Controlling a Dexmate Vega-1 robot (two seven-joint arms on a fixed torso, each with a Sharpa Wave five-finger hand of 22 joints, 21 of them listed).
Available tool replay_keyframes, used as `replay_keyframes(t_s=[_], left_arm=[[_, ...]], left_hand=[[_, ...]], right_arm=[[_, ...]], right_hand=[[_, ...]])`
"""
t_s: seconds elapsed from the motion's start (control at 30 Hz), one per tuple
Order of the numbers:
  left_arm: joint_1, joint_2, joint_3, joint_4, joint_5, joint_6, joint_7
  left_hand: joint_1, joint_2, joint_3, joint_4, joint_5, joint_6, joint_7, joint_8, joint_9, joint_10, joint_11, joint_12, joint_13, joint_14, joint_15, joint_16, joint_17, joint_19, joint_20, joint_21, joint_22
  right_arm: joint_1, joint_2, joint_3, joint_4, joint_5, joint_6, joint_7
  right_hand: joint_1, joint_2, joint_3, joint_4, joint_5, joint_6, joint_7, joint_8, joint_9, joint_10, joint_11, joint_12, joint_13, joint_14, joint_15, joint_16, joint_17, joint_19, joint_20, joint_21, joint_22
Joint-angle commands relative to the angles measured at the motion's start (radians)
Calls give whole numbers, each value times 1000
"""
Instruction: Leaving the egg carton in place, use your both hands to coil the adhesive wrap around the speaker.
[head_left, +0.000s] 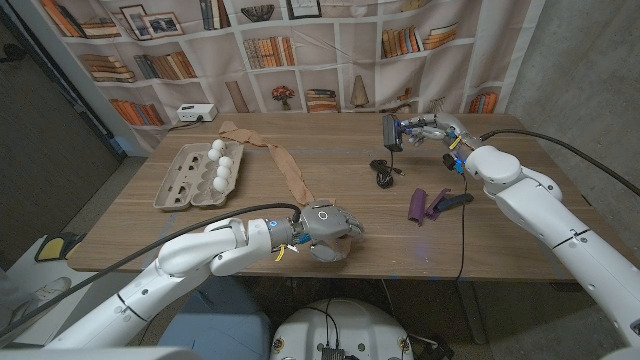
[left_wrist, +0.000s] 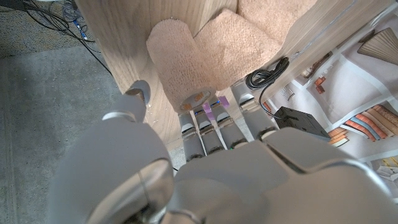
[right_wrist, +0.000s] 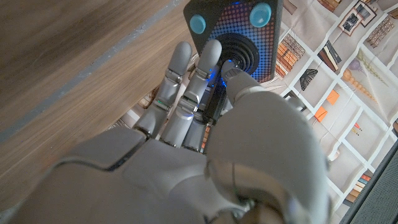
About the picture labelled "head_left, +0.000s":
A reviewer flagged brown cardboard egg carton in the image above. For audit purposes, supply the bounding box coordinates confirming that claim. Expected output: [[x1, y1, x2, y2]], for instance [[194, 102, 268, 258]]
[[152, 141, 245, 212]]

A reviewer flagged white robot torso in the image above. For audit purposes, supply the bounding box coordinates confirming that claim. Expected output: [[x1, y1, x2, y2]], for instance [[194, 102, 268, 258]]
[[269, 298, 415, 360]]

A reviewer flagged black power box cable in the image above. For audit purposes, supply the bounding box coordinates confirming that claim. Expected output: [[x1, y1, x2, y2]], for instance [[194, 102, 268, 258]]
[[167, 116, 204, 133]]

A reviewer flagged purple plastic clip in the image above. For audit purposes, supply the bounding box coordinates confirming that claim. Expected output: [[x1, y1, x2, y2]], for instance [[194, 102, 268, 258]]
[[407, 187, 475, 227]]

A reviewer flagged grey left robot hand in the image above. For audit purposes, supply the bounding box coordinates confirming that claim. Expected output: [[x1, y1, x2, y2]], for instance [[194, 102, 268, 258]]
[[269, 198, 365, 264]]

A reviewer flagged grey table leg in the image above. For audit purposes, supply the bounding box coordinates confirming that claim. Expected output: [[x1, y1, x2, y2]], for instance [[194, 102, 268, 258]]
[[454, 279, 489, 346]]

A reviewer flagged yellow and black floor object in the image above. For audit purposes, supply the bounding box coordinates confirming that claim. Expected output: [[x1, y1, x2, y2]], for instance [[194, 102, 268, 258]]
[[33, 232, 86, 263]]

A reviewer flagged black speaker cable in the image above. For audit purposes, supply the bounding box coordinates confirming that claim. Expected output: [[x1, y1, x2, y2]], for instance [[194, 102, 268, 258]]
[[368, 149, 406, 190]]

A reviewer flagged white power box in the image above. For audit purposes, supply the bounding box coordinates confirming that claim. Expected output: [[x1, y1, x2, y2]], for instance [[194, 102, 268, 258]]
[[175, 103, 219, 123]]

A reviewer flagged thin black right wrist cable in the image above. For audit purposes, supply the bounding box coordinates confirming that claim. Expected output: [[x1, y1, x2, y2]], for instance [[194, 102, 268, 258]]
[[454, 172, 469, 281]]

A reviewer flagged printed bookshelf backdrop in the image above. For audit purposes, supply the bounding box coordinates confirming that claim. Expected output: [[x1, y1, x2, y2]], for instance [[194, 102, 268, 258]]
[[29, 0, 546, 154]]

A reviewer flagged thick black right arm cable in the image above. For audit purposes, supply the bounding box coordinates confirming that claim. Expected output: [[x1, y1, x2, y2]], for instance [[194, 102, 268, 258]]
[[478, 128, 640, 197]]

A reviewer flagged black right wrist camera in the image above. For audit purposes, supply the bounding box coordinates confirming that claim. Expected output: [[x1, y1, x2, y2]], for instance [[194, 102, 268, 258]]
[[442, 152, 466, 175]]

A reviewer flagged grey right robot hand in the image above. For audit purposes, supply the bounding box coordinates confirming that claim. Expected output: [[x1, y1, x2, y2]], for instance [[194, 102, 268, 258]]
[[398, 111, 484, 151]]

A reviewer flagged white sneaker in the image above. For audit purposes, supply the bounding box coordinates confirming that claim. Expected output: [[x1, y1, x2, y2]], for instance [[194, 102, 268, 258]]
[[0, 276, 72, 331]]

